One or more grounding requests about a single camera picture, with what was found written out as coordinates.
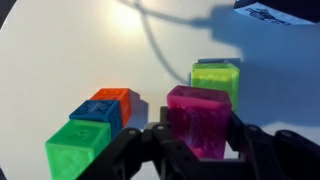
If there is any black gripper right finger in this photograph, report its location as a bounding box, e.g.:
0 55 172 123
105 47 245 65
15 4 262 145
226 111 320 180

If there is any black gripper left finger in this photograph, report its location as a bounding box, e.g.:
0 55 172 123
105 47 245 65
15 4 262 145
76 106 201 180

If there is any zebra print soft cube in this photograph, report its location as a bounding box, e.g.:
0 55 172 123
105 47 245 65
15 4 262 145
233 2 316 26

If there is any orange block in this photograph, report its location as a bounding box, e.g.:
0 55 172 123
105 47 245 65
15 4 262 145
89 87 132 128

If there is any lime yellow-green block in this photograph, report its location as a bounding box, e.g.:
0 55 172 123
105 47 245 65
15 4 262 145
190 62 241 113

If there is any bright green block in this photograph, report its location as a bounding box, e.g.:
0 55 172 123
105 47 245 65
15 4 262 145
44 119 112 180

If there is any blue block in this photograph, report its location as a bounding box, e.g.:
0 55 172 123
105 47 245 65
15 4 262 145
68 99 123 139

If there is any pink block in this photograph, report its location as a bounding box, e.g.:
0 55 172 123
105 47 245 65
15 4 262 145
166 85 233 160

